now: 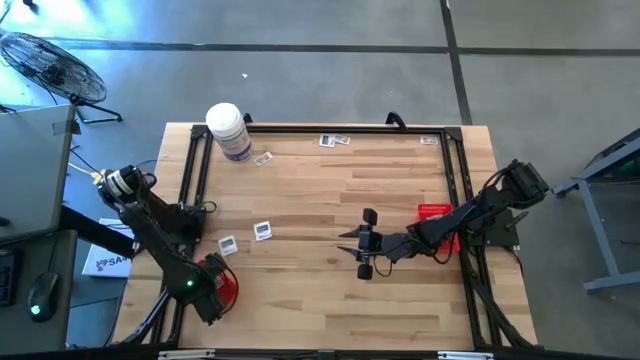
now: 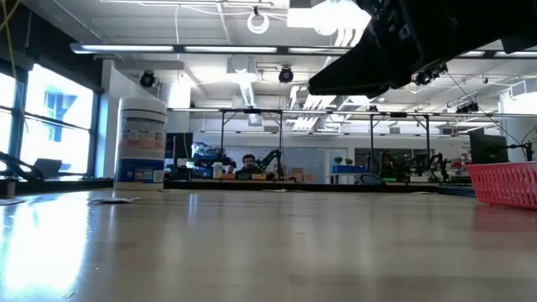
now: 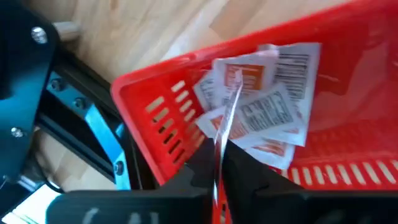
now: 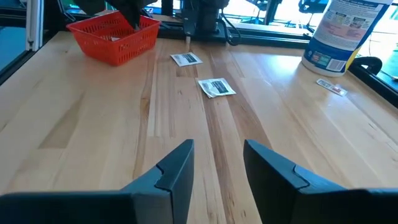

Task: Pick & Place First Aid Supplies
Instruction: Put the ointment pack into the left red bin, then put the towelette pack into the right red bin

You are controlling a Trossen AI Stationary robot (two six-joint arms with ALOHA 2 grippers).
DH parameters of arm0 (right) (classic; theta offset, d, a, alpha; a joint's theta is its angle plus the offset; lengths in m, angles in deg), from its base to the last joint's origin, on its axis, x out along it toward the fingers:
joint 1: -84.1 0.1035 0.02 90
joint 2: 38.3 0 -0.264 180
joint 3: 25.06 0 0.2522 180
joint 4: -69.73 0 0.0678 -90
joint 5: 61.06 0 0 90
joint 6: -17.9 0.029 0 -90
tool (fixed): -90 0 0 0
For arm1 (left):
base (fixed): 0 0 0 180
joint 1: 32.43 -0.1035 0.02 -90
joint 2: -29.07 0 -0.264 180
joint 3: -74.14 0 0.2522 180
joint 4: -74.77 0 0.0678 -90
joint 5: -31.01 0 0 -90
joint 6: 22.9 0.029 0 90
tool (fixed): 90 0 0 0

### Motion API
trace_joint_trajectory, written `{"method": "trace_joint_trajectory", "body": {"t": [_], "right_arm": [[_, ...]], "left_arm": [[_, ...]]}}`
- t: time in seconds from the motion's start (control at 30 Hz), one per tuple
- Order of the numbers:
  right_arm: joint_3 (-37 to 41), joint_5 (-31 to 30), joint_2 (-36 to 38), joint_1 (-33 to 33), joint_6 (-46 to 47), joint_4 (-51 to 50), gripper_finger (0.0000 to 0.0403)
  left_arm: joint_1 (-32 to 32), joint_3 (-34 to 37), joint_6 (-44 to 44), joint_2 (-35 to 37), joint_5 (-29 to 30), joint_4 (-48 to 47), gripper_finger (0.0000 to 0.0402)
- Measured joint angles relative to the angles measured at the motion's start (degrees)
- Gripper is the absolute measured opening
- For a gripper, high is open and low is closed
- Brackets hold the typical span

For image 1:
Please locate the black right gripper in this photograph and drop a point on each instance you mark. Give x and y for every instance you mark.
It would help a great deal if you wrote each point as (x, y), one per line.
(370, 245)

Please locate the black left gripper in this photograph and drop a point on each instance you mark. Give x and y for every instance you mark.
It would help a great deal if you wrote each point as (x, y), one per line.
(212, 295)

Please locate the white packet dark print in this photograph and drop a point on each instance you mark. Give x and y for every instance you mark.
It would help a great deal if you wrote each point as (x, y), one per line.
(227, 245)
(262, 231)
(327, 140)

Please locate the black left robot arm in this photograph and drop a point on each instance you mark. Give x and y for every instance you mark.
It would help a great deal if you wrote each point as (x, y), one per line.
(150, 235)

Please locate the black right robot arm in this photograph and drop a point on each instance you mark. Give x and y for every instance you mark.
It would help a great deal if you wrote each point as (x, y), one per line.
(465, 220)

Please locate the red plastic mesh basket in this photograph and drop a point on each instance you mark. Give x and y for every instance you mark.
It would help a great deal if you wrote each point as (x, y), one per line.
(230, 292)
(435, 210)

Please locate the white packet red print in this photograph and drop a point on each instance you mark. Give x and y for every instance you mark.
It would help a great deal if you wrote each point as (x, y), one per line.
(429, 140)
(342, 139)
(263, 159)

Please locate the white cardboard box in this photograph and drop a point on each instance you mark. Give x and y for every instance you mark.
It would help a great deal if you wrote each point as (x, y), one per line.
(107, 262)

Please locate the black beam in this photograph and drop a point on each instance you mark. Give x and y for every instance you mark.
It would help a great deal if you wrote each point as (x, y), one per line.
(85, 227)

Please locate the white wipes canister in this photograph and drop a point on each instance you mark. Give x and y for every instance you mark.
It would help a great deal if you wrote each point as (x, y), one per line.
(227, 127)

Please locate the black computer mouse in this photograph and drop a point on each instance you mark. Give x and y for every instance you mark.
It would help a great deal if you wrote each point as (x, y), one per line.
(44, 295)

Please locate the dark desk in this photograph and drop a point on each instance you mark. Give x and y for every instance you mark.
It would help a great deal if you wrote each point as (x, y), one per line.
(15, 330)

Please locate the black keyboard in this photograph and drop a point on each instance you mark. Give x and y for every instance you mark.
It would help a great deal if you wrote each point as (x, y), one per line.
(6, 277)

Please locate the black floor fan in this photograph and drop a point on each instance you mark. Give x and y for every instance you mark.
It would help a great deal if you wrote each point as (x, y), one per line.
(52, 70)

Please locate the white bracket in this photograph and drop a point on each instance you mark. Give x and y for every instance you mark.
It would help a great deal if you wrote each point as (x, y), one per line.
(465, 355)
(185, 354)

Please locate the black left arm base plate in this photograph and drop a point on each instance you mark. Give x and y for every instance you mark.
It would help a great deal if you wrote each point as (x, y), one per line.
(195, 227)

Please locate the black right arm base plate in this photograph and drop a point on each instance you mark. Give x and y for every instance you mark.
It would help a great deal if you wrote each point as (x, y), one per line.
(502, 232)

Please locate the grey metal table frame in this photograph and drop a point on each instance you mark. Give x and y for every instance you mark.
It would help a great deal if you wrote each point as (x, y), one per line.
(594, 215)

